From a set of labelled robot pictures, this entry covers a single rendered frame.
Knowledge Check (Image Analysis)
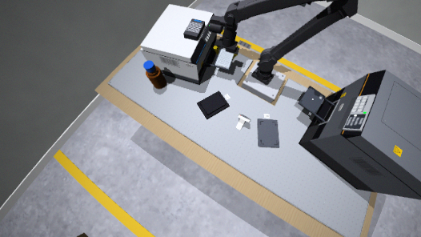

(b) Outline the white multi-well plate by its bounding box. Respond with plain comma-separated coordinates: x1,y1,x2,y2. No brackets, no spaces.
215,49,234,69

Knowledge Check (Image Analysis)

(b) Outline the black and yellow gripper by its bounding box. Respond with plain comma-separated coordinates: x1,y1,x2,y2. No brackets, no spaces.
214,35,240,59

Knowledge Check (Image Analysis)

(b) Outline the brown bottle with blue cap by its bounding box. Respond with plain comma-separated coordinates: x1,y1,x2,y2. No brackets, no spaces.
143,61,166,89

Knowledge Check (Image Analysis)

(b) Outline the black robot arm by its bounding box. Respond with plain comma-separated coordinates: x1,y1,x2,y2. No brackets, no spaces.
209,0,358,85

